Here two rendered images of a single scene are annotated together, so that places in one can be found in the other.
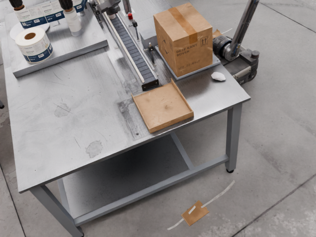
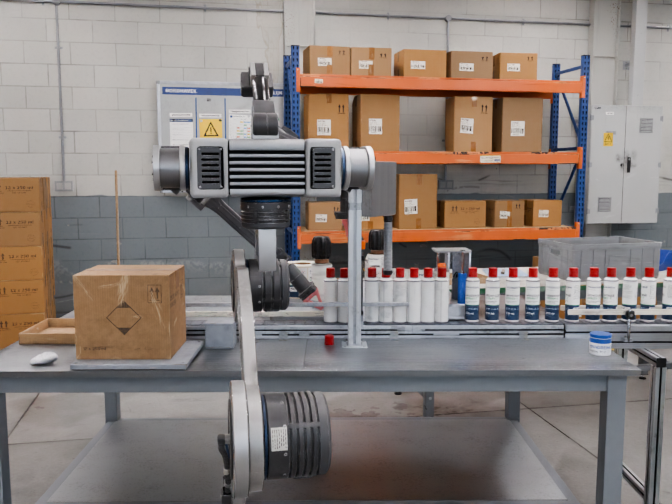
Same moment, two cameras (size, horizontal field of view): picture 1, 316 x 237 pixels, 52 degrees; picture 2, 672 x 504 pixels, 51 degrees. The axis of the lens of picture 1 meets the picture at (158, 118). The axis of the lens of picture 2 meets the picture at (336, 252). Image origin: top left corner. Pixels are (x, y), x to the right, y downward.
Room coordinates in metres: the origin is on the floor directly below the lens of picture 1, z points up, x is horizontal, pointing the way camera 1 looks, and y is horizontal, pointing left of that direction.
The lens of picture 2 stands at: (2.74, -2.33, 1.44)
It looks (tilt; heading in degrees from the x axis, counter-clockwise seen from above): 7 degrees down; 102
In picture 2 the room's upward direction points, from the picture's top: straight up
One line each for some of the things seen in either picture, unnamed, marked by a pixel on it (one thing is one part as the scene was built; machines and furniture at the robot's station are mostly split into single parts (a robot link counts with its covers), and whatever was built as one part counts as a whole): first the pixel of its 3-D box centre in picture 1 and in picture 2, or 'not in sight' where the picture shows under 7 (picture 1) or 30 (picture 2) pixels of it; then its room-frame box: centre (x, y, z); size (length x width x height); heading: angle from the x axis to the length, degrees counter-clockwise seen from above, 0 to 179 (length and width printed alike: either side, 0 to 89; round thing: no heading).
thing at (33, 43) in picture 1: (34, 44); (302, 279); (1.92, 0.72, 0.95); 0.20 x 0.20 x 0.14
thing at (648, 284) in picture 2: not in sight; (648, 294); (3.32, 0.44, 0.98); 0.05 x 0.05 x 0.20
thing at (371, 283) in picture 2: not in sight; (371, 294); (2.32, 0.22, 0.98); 0.05 x 0.05 x 0.20
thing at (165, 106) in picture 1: (161, 104); (74, 330); (1.24, -0.04, 0.85); 0.30 x 0.26 x 0.04; 13
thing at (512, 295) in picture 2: not in sight; (512, 294); (2.83, 0.33, 0.98); 0.05 x 0.05 x 0.20
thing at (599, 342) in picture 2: not in sight; (600, 343); (3.11, 0.12, 0.87); 0.07 x 0.07 x 0.07
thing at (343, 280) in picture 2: not in sight; (344, 295); (2.22, 0.18, 0.98); 0.05 x 0.05 x 0.20
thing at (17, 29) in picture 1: (30, 28); not in sight; (2.24, 0.81, 0.89); 0.31 x 0.31 x 0.01
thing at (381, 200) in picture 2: not in sight; (372, 188); (2.33, 0.13, 1.38); 0.17 x 0.10 x 0.19; 68
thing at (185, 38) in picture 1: (183, 39); (132, 310); (1.59, -0.25, 0.99); 0.30 x 0.24 x 0.27; 13
